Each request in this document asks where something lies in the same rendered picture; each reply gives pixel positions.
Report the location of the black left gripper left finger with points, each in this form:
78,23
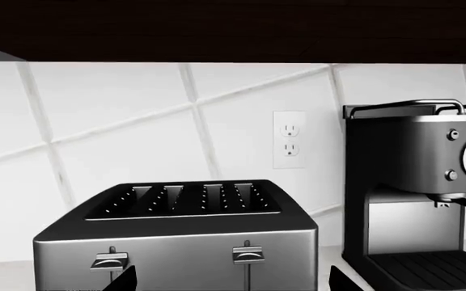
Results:
124,282

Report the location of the dark wooden wall cabinet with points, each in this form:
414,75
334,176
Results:
233,28

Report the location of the silver four-slot toaster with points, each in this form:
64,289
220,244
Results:
176,242

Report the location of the white wall power outlet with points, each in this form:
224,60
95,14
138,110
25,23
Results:
289,139

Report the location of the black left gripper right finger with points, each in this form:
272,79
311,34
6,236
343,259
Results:
343,282

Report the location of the black silver espresso machine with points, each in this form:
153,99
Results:
415,188

